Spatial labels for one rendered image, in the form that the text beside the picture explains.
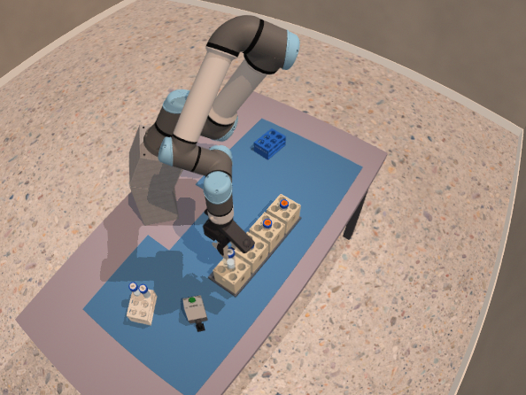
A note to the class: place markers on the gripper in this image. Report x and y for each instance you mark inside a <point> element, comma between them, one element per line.
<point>215,234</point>

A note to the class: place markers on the light blue bench mat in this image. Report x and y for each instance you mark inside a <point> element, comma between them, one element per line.
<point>182,355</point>

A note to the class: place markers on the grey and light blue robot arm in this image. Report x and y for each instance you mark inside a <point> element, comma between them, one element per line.
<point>183,115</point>

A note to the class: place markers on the beige sloped desk with green button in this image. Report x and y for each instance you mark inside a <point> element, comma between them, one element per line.
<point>194,310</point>

